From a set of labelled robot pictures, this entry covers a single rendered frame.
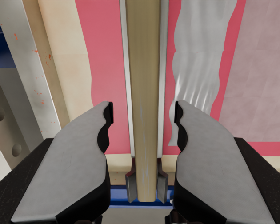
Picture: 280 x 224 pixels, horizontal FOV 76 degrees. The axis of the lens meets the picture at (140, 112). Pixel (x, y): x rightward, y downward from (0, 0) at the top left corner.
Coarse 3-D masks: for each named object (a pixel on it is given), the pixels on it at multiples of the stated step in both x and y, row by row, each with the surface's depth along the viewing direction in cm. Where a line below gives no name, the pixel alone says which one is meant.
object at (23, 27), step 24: (0, 0) 21; (24, 0) 21; (0, 24) 22; (24, 24) 22; (24, 48) 24; (48, 48) 26; (24, 72) 25; (48, 72) 26; (48, 96) 27; (48, 120) 29
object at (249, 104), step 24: (96, 72) 28; (120, 72) 28; (168, 72) 28; (240, 72) 28; (264, 72) 28; (96, 96) 31; (120, 96) 30; (168, 96) 30; (216, 96) 30; (240, 96) 30; (264, 96) 30; (120, 120) 33; (168, 120) 33; (240, 120) 32; (264, 120) 32; (120, 144) 36; (264, 144) 35
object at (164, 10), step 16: (160, 32) 22; (160, 48) 22; (128, 64) 24; (160, 64) 24; (128, 80) 25; (160, 80) 25; (128, 96) 26; (160, 96) 26; (128, 112) 27; (160, 112) 27; (160, 128) 29; (160, 144) 30
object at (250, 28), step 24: (96, 0) 24; (240, 0) 23; (264, 0) 23; (96, 24) 25; (120, 24) 25; (168, 24) 25; (240, 24) 24; (264, 24) 24; (96, 48) 27; (120, 48) 26; (168, 48) 26; (240, 48) 26; (264, 48) 26
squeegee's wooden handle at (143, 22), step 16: (128, 0) 15; (144, 0) 14; (160, 0) 15; (128, 16) 15; (144, 16) 15; (160, 16) 15; (128, 32) 16; (144, 32) 16; (128, 48) 17; (144, 48) 16; (144, 64) 17; (144, 80) 18; (144, 96) 19; (144, 112) 20; (144, 128) 21; (144, 144) 22; (144, 160) 23; (144, 176) 25; (144, 192) 27
